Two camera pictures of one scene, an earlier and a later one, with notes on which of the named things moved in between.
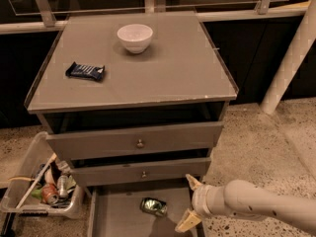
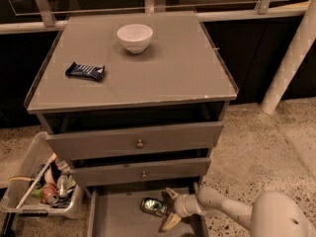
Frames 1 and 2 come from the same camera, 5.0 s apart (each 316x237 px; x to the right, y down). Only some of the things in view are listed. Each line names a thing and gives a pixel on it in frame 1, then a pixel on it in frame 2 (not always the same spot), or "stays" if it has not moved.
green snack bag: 156,205 stays
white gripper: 199,200 → 181,203
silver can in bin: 62,185 stays
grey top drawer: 136,140 stays
